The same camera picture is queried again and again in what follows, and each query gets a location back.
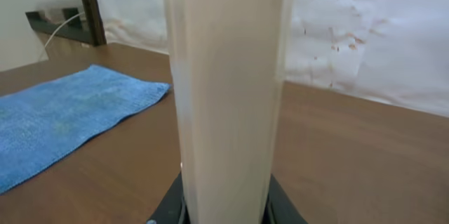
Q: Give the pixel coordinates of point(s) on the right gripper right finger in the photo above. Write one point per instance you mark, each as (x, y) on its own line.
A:
(282, 211)

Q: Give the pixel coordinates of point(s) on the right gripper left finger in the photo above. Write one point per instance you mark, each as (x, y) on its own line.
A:
(168, 210)

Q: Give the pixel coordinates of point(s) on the white pipette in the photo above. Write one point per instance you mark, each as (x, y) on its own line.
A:
(228, 94)

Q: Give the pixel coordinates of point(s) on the blue cloth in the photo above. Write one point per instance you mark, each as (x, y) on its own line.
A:
(63, 118)

